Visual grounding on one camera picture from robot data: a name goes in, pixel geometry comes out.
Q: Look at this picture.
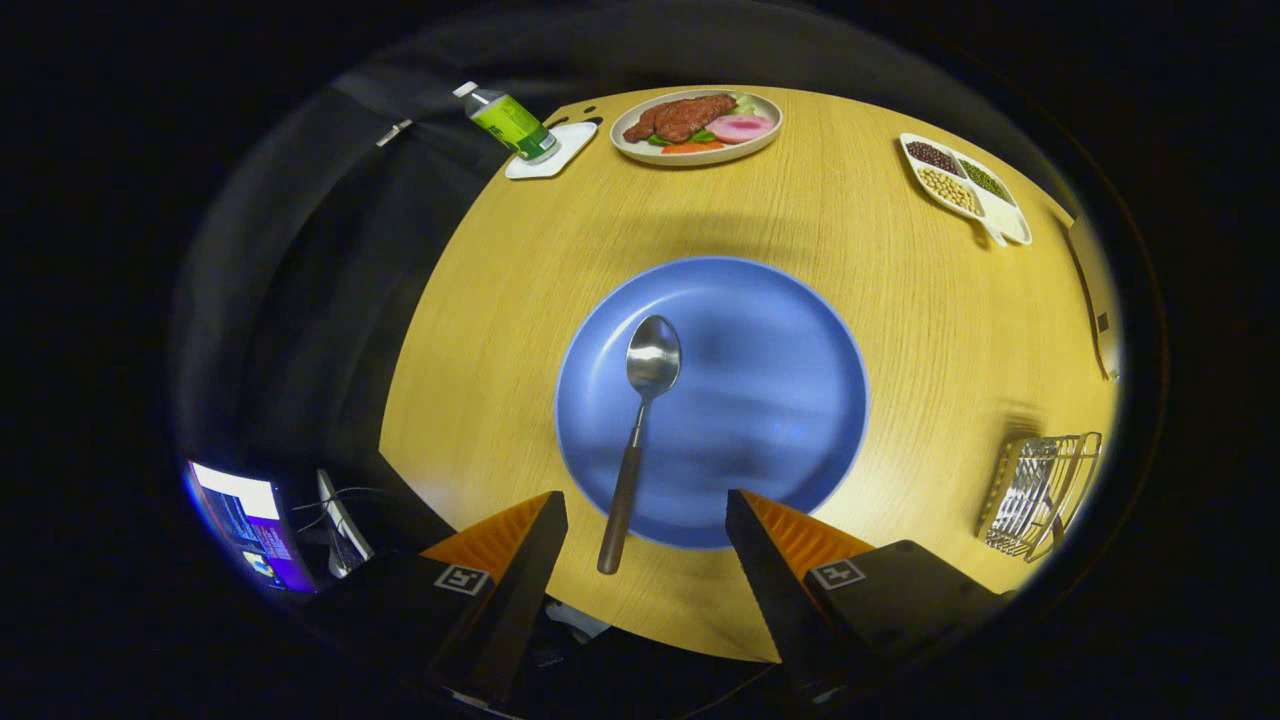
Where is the lit computer monitor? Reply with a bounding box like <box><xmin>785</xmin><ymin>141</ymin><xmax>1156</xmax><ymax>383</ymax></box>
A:
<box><xmin>185</xmin><ymin>460</ymin><xmax>319</xmax><ymax>594</ymax></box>

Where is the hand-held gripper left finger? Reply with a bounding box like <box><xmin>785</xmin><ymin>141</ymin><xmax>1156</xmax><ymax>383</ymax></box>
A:
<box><xmin>300</xmin><ymin>490</ymin><xmax>569</xmax><ymax>706</ymax></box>

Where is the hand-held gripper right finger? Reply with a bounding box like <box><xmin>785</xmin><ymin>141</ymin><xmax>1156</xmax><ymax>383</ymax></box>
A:
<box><xmin>725</xmin><ymin>489</ymin><xmax>1011</xmax><ymax>701</ymax></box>

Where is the brown steak piece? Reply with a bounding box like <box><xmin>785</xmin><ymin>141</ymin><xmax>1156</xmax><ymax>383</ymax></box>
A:
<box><xmin>623</xmin><ymin>93</ymin><xmax>738</xmax><ymax>144</ymax></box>

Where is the pile of green beans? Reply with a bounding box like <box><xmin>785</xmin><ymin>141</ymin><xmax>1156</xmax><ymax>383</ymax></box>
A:
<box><xmin>962</xmin><ymin>160</ymin><xmax>1013</xmax><ymax>201</ymax></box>

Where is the white round food plate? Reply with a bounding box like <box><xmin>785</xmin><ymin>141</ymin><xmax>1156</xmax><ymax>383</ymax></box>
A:
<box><xmin>609</xmin><ymin>88</ymin><xmax>784</xmax><ymax>167</ymax></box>

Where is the white toaster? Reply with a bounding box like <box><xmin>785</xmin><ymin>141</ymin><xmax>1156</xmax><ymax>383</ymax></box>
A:
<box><xmin>1065</xmin><ymin>215</ymin><xmax>1123</xmax><ymax>383</ymax></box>

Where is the pink ham slice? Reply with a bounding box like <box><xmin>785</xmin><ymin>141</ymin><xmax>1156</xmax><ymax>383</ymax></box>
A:
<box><xmin>704</xmin><ymin>114</ymin><xmax>776</xmax><ymax>144</ymax></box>

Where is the white backed monitor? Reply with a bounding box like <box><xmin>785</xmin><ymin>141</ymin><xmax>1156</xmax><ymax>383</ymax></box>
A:
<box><xmin>316</xmin><ymin>468</ymin><xmax>376</xmax><ymax>579</ymax></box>

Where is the white square coaster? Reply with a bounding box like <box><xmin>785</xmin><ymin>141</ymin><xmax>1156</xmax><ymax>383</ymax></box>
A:
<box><xmin>504</xmin><ymin>122</ymin><xmax>599</xmax><ymax>181</ymax></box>

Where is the metal spoon wooden handle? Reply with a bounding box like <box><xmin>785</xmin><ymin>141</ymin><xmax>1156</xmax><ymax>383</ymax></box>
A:
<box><xmin>597</xmin><ymin>315</ymin><xmax>683</xmax><ymax>576</ymax></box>

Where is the blue round plate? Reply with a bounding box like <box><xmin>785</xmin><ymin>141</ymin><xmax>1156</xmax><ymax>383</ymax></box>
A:
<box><xmin>555</xmin><ymin>256</ymin><xmax>870</xmax><ymax>550</ymax></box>

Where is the pile of soy beans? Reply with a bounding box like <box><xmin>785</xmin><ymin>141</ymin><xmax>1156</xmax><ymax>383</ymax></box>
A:
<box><xmin>918</xmin><ymin>166</ymin><xmax>979</xmax><ymax>214</ymax></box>

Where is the metal wire basket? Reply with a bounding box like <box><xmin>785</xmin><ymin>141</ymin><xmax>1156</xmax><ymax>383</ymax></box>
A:
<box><xmin>975</xmin><ymin>431</ymin><xmax>1104</xmax><ymax>563</ymax></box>

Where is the white divided bean tray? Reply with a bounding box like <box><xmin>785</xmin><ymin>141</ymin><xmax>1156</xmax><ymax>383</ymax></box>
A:
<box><xmin>898</xmin><ymin>132</ymin><xmax>1033</xmax><ymax>248</ymax></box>

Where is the green label water bottle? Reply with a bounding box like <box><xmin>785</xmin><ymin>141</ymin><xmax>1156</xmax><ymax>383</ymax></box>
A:
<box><xmin>453</xmin><ymin>81</ymin><xmax>561</xmax><ymax>166</ymax></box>

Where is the pile of red beans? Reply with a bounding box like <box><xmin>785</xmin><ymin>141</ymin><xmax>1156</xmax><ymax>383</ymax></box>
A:
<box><xmin>906</xmin><ymin>141</ymin><xmax>963</xmax><ymax>176</ymax></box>

